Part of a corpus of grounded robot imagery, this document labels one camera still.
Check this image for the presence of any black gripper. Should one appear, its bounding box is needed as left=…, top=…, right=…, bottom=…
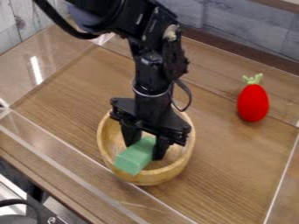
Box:
left=110, top=91, right=192, bottom=161

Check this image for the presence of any green rectangular stick block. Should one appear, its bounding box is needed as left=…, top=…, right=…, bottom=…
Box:
left=114, top=136, right=155, bottom=176

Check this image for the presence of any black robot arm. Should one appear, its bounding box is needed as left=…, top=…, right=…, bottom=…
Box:
left=32, top=0, right=192, bottom=160

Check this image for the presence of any brown wooden bowl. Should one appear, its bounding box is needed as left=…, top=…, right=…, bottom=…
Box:
left=98, top=113, right=196, bottom=186

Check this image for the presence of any red plush strawberry toy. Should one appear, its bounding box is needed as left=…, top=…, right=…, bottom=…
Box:
left=238, top=73, right=270, bottom=123

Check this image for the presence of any clear acrylic tray wall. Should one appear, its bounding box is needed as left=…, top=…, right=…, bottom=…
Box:
left=0, top=27, right=299, bottom=224

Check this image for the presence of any clear acrylic corner bracket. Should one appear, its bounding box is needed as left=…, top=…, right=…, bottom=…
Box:
left=91, top=32, right=115, bottom=46

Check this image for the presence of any black metal bracket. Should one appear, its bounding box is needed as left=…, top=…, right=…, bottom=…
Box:
left=25, top=195, right=62, bottom=224

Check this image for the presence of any black cable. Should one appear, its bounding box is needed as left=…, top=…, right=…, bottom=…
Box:
left=0, top=199, right=31, bottom=224

